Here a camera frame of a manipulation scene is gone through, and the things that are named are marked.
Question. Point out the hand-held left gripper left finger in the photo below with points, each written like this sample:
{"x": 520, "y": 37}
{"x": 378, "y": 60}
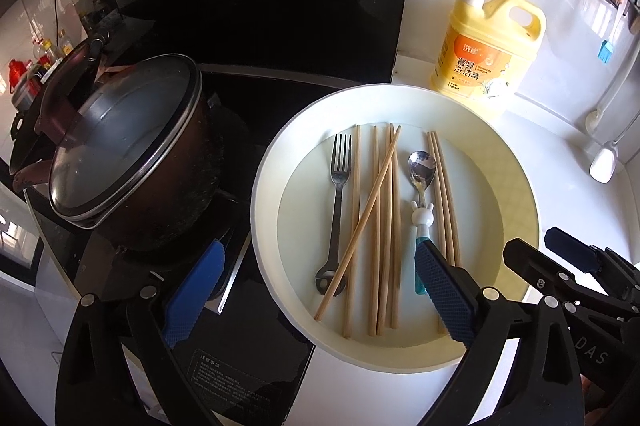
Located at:
{"x": 195, "y": 291}

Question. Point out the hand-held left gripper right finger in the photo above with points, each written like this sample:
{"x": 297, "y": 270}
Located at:
{"x": 445, "y": 291}

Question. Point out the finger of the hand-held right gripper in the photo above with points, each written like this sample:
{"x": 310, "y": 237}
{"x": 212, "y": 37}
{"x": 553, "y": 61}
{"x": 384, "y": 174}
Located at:
{"x": 570, "y": 245}
{"x": 530, "y": 256}

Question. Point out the white plastic bowl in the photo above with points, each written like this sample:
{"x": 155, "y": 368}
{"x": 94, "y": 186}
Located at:
{"x": 500, "y": 186}

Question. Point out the metal fork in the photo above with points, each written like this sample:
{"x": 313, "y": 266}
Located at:
{"x": 340, "y": 165}

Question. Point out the metal spatula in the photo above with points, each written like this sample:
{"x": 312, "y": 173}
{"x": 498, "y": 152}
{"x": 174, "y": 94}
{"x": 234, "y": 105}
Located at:
{"x": 601, "y": 163}

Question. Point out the brown cooking pot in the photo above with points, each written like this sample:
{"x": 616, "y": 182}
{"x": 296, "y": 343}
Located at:
{"x": 165, "y": 206}

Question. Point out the black glass cooktop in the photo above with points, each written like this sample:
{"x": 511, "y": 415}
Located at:
{"x": 260, "y": 386}

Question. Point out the white dish brush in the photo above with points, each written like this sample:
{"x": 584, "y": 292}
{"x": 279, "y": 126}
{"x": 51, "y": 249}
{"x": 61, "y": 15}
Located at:
{"x": 595, "y": 118}

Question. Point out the glass pot lid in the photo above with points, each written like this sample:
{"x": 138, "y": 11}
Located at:
{"x": 120, "y": 130}

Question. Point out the small blue utensil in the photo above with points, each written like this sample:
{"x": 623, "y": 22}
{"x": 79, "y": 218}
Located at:
{"x": 605, "y": 50}

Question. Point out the yellow dish soap bottle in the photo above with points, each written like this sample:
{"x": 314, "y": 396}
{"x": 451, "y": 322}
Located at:
{"x": 480, "y": 50}

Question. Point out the red condiment bottle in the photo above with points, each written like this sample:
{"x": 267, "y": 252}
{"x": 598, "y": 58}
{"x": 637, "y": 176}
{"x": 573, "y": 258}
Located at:
{"x": 17, "y": 73}

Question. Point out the clear condiment bottle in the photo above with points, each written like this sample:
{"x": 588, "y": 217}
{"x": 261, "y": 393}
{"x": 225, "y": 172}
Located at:
{"x": 46, "y": 48}

